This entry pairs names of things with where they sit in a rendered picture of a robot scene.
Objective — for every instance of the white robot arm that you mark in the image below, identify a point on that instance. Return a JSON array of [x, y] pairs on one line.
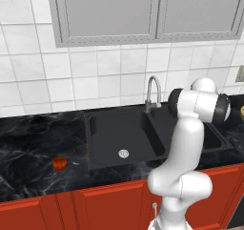
[[184, 151]]

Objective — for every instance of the black double sink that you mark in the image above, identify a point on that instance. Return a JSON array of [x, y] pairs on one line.
[[124, 135]]

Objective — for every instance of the red tomato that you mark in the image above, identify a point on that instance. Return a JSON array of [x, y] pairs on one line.
[[59, 162]]

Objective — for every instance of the yellow-green bowl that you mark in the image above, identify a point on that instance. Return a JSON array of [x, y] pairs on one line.
[[242, 113]]

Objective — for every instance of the grey curved tap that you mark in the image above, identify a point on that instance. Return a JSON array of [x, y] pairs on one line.
[[153, 94]]

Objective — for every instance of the red base cupboard door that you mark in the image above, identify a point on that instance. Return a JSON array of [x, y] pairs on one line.
[[22, 216], [219, 195], [114, 208]]

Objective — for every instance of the grey wall cupboard door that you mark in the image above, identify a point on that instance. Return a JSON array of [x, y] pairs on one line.
[[106, 12], [200, 11]]

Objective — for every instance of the grey wall socket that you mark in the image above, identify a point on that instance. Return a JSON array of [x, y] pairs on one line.
[[240, 74]]

